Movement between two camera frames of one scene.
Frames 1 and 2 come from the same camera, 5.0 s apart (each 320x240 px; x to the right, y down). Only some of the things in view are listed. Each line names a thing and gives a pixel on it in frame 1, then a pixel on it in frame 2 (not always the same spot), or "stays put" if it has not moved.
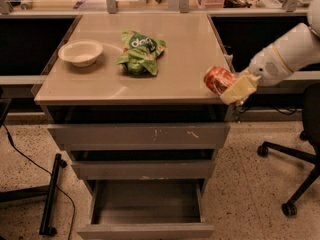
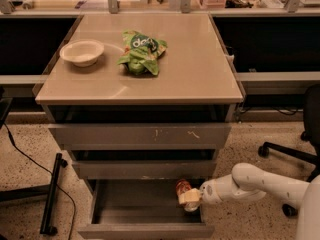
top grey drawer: x=139 y=137 stays put
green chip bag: x=140 y=53 stays put
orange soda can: x=216 y=78 → x=183 y=185
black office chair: x=311 y=134 stays put
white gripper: x=268 y=65 → x=209 y=191
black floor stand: x=49 y=190 stays put
